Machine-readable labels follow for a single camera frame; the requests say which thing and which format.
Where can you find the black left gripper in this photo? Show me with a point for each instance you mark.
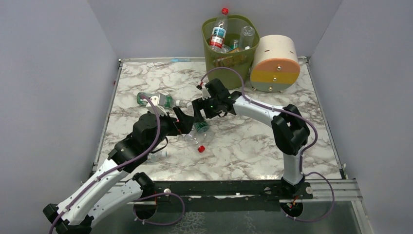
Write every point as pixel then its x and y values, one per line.
pixel 178 122

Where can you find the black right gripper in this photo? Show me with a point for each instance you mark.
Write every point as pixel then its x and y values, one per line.
pixel 199 107

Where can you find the brown red tea bottle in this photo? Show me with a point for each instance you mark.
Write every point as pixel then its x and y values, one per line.
pixel 229 61

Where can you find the red label water bottle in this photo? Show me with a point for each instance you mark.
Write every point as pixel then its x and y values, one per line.
pixel 219 31

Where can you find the green white label water bottle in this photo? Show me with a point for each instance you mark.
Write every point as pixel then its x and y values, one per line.
pixel 234 44

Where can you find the clear unlabelled bottle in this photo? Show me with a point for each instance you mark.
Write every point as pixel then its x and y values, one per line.
pixel 247 35

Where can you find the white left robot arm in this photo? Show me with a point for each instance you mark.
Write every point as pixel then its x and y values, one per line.
pixel 99 196

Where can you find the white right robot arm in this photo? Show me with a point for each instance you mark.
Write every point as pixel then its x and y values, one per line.
pixel 289 129

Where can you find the green ribbed plastic bin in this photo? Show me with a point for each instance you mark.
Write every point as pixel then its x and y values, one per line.
pixel 230 77

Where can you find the red label bottle red cap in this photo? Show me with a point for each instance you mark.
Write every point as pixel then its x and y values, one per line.
pixel 196 141

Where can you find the green Cestbon label water bottle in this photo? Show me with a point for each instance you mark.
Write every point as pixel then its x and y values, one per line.
pixel 201 126

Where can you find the green bottle back left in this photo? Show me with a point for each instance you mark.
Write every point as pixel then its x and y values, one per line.
pixel 171 102

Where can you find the blue label bottle front left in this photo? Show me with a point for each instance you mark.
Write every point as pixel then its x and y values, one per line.
pixel 153 157

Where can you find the round drawer box gold knobs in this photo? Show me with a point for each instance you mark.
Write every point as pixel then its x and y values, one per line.
pixel 275 65

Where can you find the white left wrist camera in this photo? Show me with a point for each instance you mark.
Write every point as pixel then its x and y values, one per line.
pixel 157 104

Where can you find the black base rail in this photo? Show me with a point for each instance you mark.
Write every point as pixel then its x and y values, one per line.
pixel 220 196

